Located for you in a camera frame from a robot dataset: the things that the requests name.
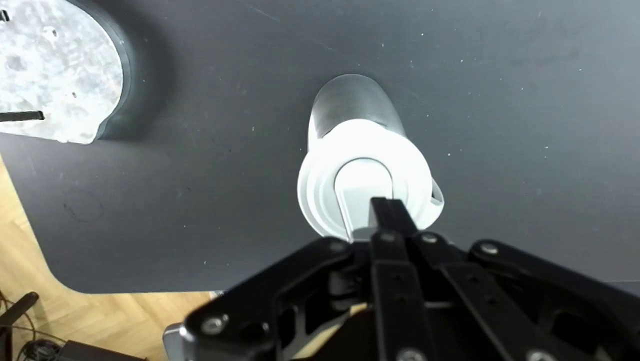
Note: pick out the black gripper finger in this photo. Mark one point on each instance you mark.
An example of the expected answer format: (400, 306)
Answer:
(403, 331)

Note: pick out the steel flask with white lid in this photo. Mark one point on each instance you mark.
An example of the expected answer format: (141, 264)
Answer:
(356, 149)

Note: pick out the black bowl with clear wrap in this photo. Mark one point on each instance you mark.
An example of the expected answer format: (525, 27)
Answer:
(64, 68)

